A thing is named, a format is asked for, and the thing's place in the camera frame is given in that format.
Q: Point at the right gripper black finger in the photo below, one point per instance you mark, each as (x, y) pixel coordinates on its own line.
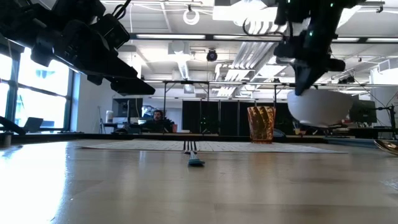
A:
(303, 77)

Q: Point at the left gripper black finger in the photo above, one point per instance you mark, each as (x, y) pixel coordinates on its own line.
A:
(109, 67)
(133, 87)

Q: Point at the white ceramic bowl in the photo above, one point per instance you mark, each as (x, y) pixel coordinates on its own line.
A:
(323, 109)

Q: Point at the amber ribbed drinking glass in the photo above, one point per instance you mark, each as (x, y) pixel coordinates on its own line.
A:
(261, 124)

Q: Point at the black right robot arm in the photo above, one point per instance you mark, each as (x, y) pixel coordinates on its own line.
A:
(323, 18)

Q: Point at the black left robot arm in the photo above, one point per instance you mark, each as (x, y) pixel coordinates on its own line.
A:
(15, 18)

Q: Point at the black computer monitor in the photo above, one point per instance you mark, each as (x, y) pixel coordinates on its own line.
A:
(122, 107)
(362, 111)

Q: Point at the white cylinder container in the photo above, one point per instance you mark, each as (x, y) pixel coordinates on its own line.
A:
(109, 116)

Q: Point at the person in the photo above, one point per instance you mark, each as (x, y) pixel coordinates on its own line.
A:
(158, 121)

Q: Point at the grey woven placemat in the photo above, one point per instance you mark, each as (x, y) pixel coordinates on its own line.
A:
(124, 146)

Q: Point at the black room partition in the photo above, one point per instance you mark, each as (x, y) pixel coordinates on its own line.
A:
(230, 118)

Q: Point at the dark open laptop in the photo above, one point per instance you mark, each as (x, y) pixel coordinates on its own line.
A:
(33, 124)

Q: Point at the black overhead crossbeam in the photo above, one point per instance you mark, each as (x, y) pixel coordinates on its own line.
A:
(210, 37)

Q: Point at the black jointed desk stand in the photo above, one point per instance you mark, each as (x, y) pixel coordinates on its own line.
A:
(392, 118)

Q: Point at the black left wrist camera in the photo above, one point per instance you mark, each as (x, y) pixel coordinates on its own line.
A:
(112, 31)

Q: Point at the thin black frame stand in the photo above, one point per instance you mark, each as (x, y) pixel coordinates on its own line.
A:
(186, 82)

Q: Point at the large window dark frame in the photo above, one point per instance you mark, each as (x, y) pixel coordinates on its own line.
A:
(40, 102)

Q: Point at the black overhead camera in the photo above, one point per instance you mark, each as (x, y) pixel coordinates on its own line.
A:
(212, 55)

